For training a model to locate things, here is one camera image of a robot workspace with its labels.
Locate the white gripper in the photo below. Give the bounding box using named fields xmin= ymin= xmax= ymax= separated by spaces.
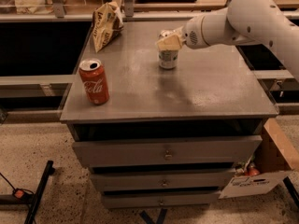
xmin=156 ymin=15 xmax=206 ymax=51

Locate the silver green 7up can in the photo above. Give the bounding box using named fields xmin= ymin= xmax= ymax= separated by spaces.
xmin=157 ymin=29 xmax=179 ymax=70

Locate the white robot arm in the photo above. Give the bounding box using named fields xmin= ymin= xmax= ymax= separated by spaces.
xmin=156 ymin=0 xmax=299 ymax=79

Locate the red coke can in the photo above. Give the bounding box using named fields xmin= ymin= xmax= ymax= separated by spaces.
xmin=78 ymin=59 xmax=109 ymax=105

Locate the yellow chip bag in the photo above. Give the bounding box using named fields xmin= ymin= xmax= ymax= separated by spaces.
xmin=92 ymin=2 xmax=123 ymax=52

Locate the grey drawer cabinet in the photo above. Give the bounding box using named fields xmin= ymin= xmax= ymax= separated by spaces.
xmin=61 ymin=21 xmax=277 ymax=197

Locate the top grey drawer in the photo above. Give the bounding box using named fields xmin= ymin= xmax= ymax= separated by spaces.
xmin=73 ymin=135 xmax=262 ymax=167

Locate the grey drawer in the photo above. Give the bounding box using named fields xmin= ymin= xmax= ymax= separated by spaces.
xmin=73 ymin=135 xmax=262 ymax=167
xmin=101 ymin=190 xmax=221 ymax=209
xmin=91 ymin=169 xmax=235 ymax=192

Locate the grey metal railing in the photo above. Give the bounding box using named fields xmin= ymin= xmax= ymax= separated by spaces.
xmin=0 ymin=0 xmax=299 ymax=24

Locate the middle grey drawer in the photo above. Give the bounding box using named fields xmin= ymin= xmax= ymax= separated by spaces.
xmin=91 ymin=169 xmax=235 ymax=192

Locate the cardboard box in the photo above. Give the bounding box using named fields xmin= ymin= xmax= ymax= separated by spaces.
xmin=221 ymin=119 xmax=299 ymax=199

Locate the bottom grey drawer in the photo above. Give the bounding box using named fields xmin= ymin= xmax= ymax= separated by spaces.
xmin=101 ymin=190 xmax=221 ymax=209

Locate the black stand leg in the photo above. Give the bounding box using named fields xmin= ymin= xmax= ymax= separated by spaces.
xmin=24 ymin=161 xmax=55 ymax=224

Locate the orange cable clip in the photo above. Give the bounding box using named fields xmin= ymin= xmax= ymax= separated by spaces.
xmin=13 ymin=189 xmax=25 ymax=200

